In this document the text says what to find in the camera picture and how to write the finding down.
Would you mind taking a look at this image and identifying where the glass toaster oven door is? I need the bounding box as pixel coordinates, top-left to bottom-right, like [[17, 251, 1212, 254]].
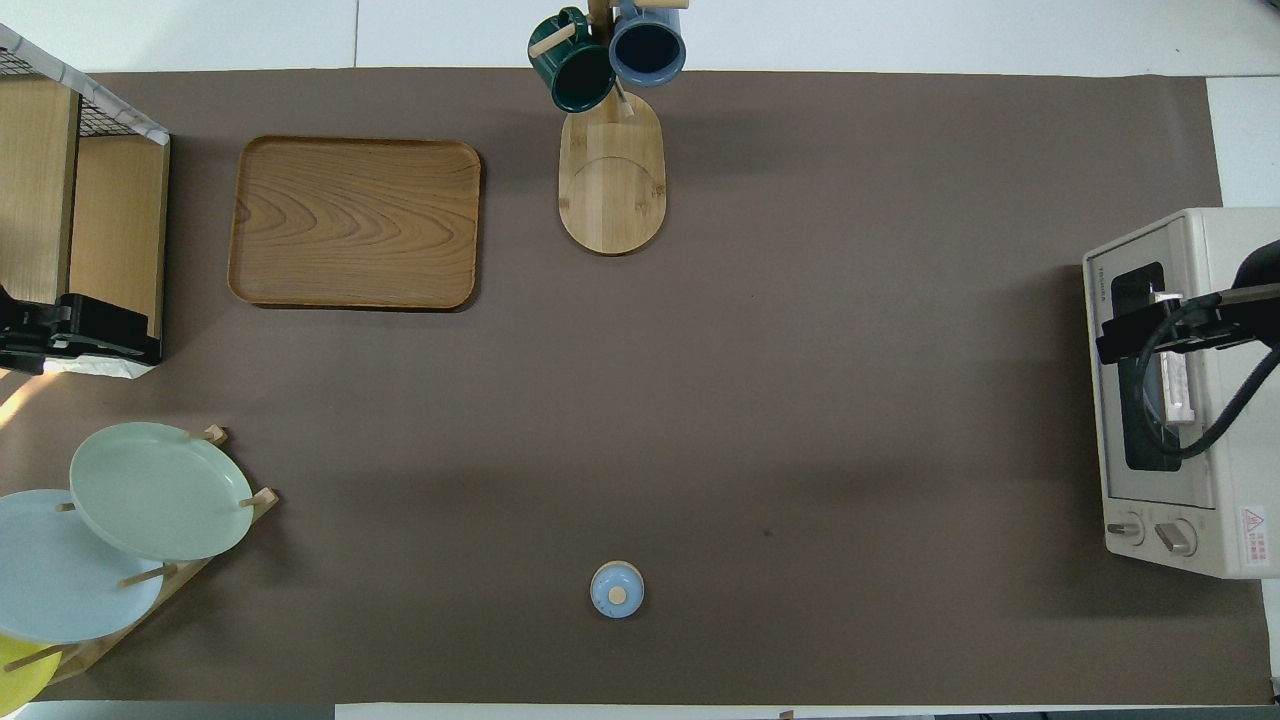
[[1085, 222, 1219, 508]]

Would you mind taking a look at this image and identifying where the cream toaster oven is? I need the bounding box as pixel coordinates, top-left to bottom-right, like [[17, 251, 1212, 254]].
[[1083, 207, 1280, 581]]

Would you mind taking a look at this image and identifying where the pale green plate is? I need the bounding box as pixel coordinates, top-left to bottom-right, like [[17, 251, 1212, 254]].
[[69, 421, 255, 562]]

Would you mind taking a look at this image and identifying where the blue mug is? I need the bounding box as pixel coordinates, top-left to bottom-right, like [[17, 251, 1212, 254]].
[[608, 0, 688, 87]]

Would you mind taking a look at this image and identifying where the yellow plate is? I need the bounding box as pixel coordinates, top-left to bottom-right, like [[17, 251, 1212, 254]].
[[0, 633, 61, 711]]

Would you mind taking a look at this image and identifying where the rectangular wooden tray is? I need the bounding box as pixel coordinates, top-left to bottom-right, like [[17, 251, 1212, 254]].
[[228, 136, 482, 311]]

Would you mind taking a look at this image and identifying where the wooden plate rack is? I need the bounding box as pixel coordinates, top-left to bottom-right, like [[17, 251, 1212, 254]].
[[3, 425, 280, 686]]

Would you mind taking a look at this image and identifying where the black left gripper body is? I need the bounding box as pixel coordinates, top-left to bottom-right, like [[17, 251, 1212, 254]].
[[0, 288, 75, 376]]

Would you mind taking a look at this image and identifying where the dark green mug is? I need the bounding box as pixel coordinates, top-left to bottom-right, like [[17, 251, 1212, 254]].
[[528, 8, 618, 113]]

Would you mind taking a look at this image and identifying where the brown table mat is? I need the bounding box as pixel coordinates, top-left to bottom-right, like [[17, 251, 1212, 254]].
[[0, 68, 1271, 706]]

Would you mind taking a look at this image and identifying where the wooden mug tree stand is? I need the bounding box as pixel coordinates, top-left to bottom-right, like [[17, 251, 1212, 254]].
[[528, 0, 691, 256]]

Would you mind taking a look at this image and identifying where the wooden shelf with wire basket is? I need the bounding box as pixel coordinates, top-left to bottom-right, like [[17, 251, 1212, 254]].
[[0, 25, 171, 379]]

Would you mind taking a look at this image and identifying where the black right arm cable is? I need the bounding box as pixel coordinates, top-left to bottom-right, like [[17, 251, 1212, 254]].
[[1133, 298, 1280, 462]]

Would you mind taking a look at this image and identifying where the light blue ceramic plate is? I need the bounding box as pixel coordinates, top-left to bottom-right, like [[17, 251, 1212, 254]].
[[0, 489, 166, 644]]

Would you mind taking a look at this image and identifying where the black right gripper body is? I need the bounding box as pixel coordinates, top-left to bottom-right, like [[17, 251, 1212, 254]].
[[1183, 283, 1280, 350]]

